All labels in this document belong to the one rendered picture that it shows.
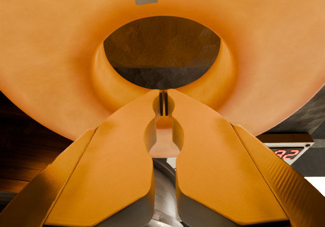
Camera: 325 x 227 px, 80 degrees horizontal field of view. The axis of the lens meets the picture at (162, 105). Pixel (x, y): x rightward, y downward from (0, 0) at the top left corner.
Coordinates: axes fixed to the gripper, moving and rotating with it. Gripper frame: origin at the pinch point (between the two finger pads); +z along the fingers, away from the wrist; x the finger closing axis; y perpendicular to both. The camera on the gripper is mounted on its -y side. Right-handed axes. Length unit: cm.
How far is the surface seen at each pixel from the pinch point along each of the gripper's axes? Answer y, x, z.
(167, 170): 15.7, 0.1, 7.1
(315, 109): 12.3, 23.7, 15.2
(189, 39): -1.6, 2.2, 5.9
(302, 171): 591, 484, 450
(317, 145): 373, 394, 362
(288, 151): 21.7, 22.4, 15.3
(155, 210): 14.4, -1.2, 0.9
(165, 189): 17.4, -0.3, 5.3
